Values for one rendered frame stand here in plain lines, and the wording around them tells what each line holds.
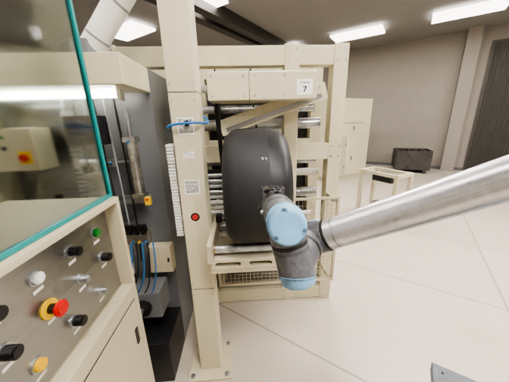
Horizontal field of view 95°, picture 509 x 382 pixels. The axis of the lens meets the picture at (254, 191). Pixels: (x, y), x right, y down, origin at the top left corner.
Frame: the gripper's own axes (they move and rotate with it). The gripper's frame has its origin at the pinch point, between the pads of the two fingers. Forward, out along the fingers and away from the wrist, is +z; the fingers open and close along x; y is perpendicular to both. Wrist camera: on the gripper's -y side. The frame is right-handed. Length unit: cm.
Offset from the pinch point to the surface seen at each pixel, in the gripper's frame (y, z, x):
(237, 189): 3.8, 8.9, 11.8
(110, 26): 84, 49, 74
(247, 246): -28.6, 26.5, 8.6
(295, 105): 46, 64, -25
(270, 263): -38.1, 25.9, -2.8
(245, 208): -4.3, 8.9, 8.7
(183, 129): 30, 26, 36
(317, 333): -116, 66, -42
